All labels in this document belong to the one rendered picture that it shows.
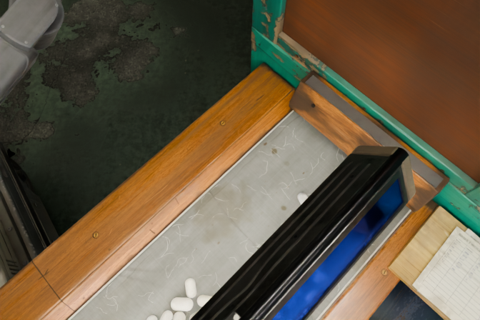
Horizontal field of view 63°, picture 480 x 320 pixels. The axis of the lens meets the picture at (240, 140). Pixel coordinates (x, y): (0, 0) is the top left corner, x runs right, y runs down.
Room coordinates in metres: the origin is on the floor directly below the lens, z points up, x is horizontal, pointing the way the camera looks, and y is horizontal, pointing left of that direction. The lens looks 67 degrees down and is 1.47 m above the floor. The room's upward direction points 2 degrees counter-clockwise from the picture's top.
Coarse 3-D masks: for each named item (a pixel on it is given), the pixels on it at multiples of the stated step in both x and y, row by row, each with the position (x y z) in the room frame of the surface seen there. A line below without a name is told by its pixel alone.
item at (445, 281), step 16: (448, 240) 0.10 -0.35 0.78; (464, 240) 0.10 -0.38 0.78; (448, 256) 0.07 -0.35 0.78; (464, 256) 0.07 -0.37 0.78; (432, 272) 0.05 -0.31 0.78; (448, 272) 0.05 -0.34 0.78; (464, 272) 0.05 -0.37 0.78; (416, 288) 0.02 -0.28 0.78; (432, 288) 0.02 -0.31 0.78; (448, 288) 0.02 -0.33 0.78; (464, 288) 0.02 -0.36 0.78; (448, 304) 0.00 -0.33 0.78; (464, 304) 0.00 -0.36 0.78
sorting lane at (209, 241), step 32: (288, 128) 0.34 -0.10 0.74; (256, 160) 0.27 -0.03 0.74; (288, 160) 0.27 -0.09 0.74; (320, 160) 0.27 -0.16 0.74; (224, 192) 0.21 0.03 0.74; (256, 192) 0.21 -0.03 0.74; (288, 192) 0.20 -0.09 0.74; (192, 224) 0.15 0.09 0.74; (224, 224) 0.15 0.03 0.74; (256, 224) 0.14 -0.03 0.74; (160, 256) 0.09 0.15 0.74; (192, 256) 0.09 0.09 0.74; (224, 256) 0.09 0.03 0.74; (128, 288) 0.04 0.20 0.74; (160, 288) 0.04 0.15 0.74
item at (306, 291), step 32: (352, 160) 0.15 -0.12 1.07; (384, 160) 0.13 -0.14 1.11; (320, 192) 0.11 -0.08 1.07; (352, 192) 0.10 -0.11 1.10; (384, 192) 0.10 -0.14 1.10; (288, 224) 0.08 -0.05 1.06; (320, 224) 0.07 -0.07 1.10; (352, 224) 0.07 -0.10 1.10; (384, 224) 0.08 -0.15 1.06; (256, 256) 0.05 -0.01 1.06; (288, 256) 0.04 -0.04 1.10; (320, 256) 0.04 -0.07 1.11; (352, 256) 0.05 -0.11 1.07; (224, 288) 0.02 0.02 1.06; (256, 288) 0.02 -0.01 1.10; (288, 288) 0.02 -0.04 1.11; (320, 288) 0.02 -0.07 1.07
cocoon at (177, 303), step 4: (172, 300) 0.02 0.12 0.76; (176, 300) 0.02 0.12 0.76; (180, 300) 0.02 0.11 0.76; (184, 300) 0.02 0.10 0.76; (188, 300) 0.02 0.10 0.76; (172, 304) 0.01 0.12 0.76; (176, 304) 0.01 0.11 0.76; (180, 304) 0.01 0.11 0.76; (184, 304) 0.01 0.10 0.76; (188, 304) 0.01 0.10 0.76; (192, 304) 0.01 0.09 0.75; (172, 308) 0.01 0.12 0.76; (176, 308) 0.01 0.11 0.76; (180, 308) 0.00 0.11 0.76; (184, 308) 0.00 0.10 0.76; (188, 308) 0.00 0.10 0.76
